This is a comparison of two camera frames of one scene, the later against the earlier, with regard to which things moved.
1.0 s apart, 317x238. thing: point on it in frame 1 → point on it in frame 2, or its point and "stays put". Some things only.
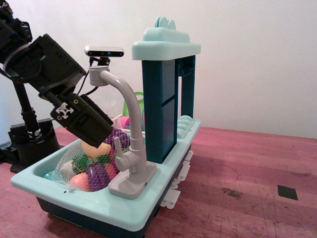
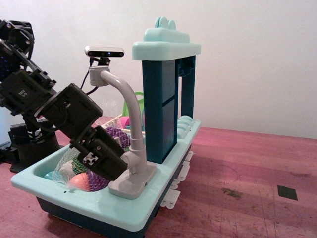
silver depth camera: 104,51 stays put
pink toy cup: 125,121 stays put
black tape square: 287,192 stays put
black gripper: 43,62 → 72,111
